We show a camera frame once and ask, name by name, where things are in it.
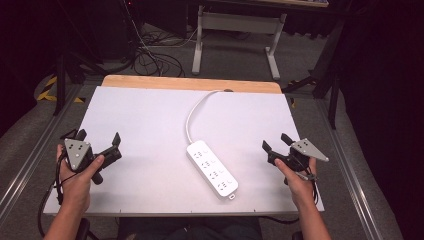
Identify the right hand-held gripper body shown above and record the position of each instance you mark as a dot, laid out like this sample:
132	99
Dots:
300	154

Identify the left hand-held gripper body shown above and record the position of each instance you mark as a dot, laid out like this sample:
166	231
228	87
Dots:
77	153

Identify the person's right hand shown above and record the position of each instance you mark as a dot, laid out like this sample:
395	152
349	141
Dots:
298	186

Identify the person's left hand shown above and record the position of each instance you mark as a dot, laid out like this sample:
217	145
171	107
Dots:
77	186

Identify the white board sheet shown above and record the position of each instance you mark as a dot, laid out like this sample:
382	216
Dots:
150	143

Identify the yellow black floor tape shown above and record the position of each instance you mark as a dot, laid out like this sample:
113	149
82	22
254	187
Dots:
50	91

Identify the black metal stand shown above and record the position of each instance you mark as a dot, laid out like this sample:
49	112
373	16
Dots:
328	73
60	80

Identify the white power strip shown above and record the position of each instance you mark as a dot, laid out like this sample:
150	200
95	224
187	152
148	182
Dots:
212	170

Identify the aluminium rail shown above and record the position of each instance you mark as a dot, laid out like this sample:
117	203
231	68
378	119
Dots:
350	173
36	146

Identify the grey metal desk frame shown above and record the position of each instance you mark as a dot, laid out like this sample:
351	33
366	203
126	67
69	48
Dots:
238	22

